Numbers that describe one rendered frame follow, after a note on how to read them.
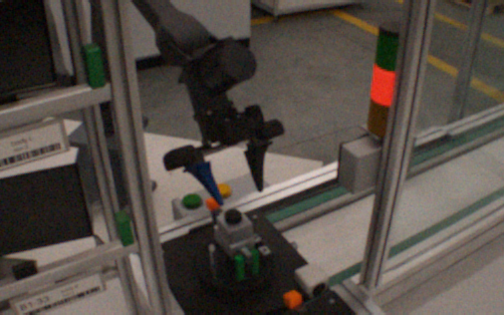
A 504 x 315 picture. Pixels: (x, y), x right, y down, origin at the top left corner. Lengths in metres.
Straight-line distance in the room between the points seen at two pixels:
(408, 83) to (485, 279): 0.58
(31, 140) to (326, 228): 0.79
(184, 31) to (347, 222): 0.55
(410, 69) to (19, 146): 0.47
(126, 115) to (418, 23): 0.38
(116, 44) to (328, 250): 0.74
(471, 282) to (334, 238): 0.31
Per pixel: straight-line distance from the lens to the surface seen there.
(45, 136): 0.39
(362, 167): 0.73
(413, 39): 0.65
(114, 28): 0.37
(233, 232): 0.81
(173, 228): 1.02
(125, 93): 0.40
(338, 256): 1.02
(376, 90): 0.70
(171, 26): 0.78
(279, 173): 1.32
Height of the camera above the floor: 1.63
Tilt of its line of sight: 34 degrees down
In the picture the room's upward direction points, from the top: straight up
